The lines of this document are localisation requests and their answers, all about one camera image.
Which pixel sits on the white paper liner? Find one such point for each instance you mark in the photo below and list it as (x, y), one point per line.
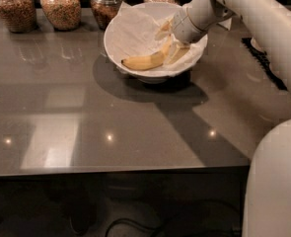
(131, 33)

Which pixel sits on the yellow banana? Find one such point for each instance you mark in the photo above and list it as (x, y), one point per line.
(147, 62)

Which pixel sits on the glass jar of grains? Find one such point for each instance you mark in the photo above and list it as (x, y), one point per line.
(18, 16)

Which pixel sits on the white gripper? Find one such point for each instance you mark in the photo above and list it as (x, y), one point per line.
(183, 26)

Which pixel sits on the glass jar of cereal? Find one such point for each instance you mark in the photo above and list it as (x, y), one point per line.
(64, 15)

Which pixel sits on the white bowl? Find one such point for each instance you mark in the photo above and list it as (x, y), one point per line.
(151, 75)

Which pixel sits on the glass jar half filled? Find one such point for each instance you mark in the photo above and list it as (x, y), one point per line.
(104, 11)

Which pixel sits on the white sign stand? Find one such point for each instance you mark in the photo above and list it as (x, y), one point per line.
(227, 24)

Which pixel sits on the black rubber mat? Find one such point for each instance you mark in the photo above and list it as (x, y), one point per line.
(262, 60)

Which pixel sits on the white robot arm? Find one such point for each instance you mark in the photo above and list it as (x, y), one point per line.
(267, 209)

